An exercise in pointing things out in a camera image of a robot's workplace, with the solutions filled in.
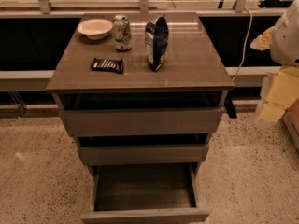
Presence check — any grey open bottom drawer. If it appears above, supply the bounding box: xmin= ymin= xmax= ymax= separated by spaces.
xmin=81 ymin=163 xmax=209 ymax=224

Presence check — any blue chip bag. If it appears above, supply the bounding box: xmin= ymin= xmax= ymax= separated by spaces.
xmin=145 ymin=16 xmax=169 ymax=72

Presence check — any metal window railing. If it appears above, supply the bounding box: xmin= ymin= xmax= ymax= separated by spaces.
xmin=0 ymin=0 xmax=299 ymax=17

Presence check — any white bowl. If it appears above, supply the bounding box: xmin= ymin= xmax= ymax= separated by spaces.
xmin=77 ymin=19 xmax=113 ymax=40

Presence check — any grey middle drawer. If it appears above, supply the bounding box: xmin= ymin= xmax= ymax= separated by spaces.
xmin=78 ymin=144 xmax=209 ymax=166

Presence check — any grey top drawer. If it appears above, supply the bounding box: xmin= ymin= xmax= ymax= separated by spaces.
xmin=61 ymin=108 xmax=224 ymax=137

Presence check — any cardboard box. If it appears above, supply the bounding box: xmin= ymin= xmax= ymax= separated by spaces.
xmin=283 ymin=101 xmax=299 ymax=150

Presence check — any green soda can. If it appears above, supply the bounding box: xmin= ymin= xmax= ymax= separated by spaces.
xmin=113 ymin=14 xmax=132 ymax=51

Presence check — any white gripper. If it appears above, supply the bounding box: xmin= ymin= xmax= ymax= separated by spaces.
xmin=250 ymin=0 xmax=299 ymax=129

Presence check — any white cable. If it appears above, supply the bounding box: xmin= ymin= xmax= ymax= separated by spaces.
xmin=231 ymin=7 xmax=254 ymax=82

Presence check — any black candy bar wrapper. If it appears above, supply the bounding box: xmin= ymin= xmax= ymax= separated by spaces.
xmin=91 ymin=58 xmax=123 ymax=74

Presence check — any grey drawer cabinet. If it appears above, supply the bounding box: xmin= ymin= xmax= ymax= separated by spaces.
xmin=45 ymin=11 xmax=235 ymax=179

